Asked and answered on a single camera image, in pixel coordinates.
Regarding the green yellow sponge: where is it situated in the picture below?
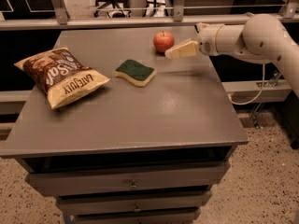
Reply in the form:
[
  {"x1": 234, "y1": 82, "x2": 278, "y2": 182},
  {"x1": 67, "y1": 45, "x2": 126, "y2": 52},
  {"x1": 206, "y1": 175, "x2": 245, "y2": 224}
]
[{"x1": 114, "y1": 60, "x2": 157, "y2": 87}]

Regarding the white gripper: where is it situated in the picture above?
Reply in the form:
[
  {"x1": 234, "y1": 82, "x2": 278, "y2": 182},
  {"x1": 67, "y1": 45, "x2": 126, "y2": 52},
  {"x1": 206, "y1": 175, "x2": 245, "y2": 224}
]
[{"x1": 164, "y1": 22, "x2": 222, "y2": 59}]

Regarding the red apple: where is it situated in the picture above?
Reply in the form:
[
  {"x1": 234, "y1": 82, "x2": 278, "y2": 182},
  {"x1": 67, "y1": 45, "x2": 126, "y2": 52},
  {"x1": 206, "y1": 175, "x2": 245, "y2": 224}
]
[{"x1": 153, "y1": 31, "x2": 175, "y2": 53}]

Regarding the grey drawer cabinet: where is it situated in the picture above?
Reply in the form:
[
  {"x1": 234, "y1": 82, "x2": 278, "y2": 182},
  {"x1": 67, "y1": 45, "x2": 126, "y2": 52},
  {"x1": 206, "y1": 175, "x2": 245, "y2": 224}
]
[{"x1": 1, "y1": 28, "x2": 248, "y2": 224}]

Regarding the metal railing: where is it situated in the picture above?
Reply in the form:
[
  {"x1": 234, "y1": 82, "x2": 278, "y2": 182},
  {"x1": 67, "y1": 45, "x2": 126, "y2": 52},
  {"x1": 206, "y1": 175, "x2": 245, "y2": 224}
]
[{"x1": 0, "y1": 0, "x2": 299, "y2": 31}]

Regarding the brown chip bag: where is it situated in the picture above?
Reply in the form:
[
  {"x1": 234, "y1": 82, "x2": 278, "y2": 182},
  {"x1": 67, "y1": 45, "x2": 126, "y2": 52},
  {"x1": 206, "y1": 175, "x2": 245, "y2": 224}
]
[{"x1": 15, "y1": 48, "x2": 109, "y2": 109}]

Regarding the white cable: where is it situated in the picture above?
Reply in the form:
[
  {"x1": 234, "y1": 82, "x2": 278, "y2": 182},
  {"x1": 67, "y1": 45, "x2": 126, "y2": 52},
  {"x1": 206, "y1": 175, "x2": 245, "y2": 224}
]
[{"x1": 229, "y1": 63, "x2": 266, "y2": 106}]

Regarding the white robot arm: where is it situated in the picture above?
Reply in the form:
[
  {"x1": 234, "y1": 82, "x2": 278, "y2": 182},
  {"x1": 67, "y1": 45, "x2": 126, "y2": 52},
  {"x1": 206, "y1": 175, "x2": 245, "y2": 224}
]
[{"x1": 165, "y1": 14, "x2": 299, "y2": 96}]

